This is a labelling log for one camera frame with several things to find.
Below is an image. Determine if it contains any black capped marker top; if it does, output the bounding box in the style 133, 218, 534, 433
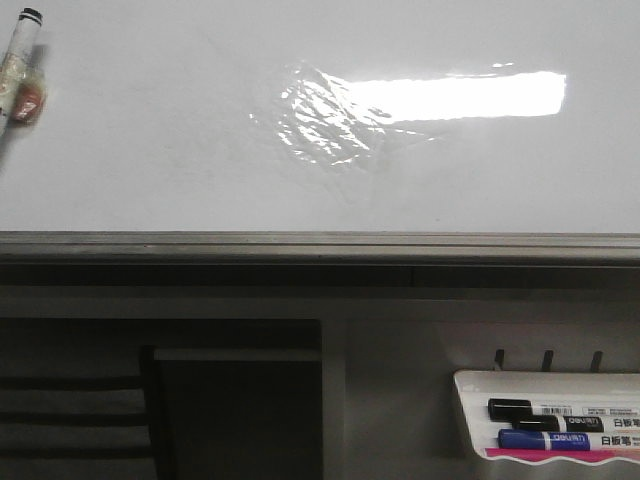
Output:
487, 398, 639, 421

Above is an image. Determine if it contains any left black wall hook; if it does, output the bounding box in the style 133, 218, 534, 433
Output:
493, 349, 505, 371

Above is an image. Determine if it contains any black capped marker middle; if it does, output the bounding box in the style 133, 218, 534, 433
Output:
514, 413, 640, 434

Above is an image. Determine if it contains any white plastic marker tray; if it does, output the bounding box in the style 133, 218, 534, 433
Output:
454, 370, 639, 479

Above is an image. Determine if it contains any white whiteboard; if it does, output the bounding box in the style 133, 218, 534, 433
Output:
1, 1, 639, 233

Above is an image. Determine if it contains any middle black wall hook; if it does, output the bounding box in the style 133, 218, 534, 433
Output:
541, 349, 554, 372

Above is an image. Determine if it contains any right black wall hook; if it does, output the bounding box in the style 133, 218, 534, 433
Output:
590, 350, 604, 373

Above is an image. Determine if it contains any black wall hook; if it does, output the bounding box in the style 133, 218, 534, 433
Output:
590, 350, 604, 373
493, 349, 505, 371
541, 349, 554, 372

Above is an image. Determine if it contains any black slatted chair back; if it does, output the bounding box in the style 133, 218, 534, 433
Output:
1, 346, 178, 479

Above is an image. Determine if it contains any dark cabinet panel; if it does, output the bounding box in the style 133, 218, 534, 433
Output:
153, 349, 324, 479

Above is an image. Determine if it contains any grey aluminium whiteboard frame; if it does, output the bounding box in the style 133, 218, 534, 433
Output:
1, 231, 639, 290

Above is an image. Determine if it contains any blue capped marker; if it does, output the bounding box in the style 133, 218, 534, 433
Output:
497, 428, 640, 450

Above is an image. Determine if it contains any black capped marker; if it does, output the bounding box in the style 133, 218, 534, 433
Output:
487, 398, 639, 421
514, 413, 640, 434

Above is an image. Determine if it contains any white whiteboard marker pen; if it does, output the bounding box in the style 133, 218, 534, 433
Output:
1, 7, 47, 154

